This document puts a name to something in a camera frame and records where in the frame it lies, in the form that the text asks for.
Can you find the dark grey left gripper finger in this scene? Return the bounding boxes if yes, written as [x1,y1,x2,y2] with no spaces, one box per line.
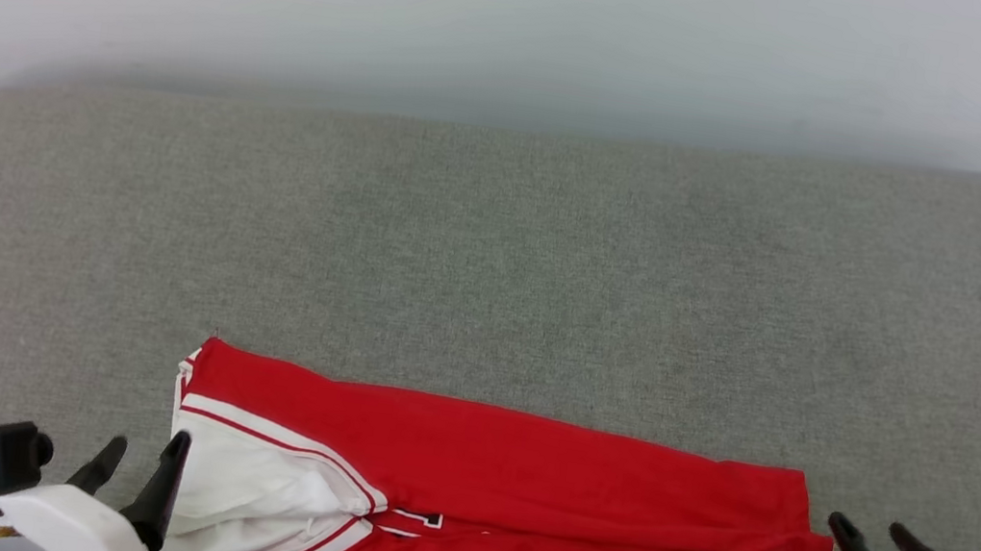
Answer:
[63,428,130,499]
[113,423,193,551]

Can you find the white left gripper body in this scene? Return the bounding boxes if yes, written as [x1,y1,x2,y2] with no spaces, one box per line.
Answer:
[0,474,177,551]

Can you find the red Bulls 23 basketball jersey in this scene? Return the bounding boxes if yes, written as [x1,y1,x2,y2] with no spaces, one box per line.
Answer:
[150,331,852,551]

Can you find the grey fabric sofa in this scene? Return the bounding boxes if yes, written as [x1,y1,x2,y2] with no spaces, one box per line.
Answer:
[0,27,981,551]

